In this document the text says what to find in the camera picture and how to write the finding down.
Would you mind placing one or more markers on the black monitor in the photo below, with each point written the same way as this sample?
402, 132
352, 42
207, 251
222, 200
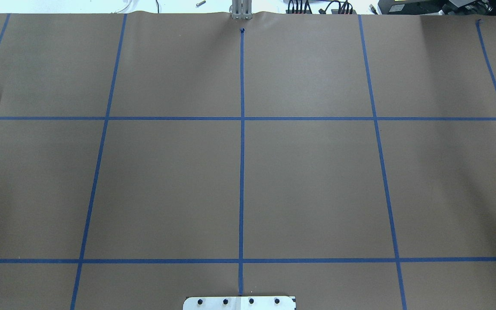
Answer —
445, 7

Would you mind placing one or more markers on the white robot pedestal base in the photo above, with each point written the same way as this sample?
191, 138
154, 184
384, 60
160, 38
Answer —
240, 303

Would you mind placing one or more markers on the black cable connectors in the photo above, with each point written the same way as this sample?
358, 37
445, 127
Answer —
331, 7

